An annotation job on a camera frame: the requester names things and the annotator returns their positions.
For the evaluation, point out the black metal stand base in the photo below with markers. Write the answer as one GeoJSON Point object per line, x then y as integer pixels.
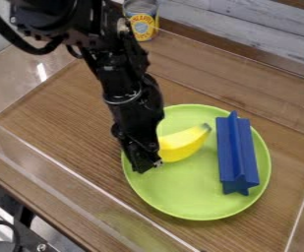
{"type": "Point", "coordinates": [30, 242]}

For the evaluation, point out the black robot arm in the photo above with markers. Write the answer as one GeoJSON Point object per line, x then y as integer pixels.
{"type": "Point", "coordinates": [91, 25]}

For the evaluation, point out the clear acrylic tray wall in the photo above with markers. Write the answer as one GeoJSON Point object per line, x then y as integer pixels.
{"type": "Point", "coordinates": [91, 216]}

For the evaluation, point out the yellow labelled tin can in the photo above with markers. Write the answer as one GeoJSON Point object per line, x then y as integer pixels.
{"type": "Point", "coordinates": [143, 15]}

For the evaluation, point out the blue star-shaped block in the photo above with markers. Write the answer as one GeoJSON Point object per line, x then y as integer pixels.
{"type": "Point", "coordinates": [236, 154]}

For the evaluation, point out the yellow toy banana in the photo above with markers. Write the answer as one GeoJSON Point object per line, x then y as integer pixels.
{"type": "Point", "coordinates": [180, 145]}

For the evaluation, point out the green round plate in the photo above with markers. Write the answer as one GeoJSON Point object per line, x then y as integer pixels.
{"type": "Point", "coordinates": [186, 190]}

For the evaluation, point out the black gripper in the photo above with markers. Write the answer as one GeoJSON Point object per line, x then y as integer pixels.
{"type": "Point", "coordinates": [136, 105]}

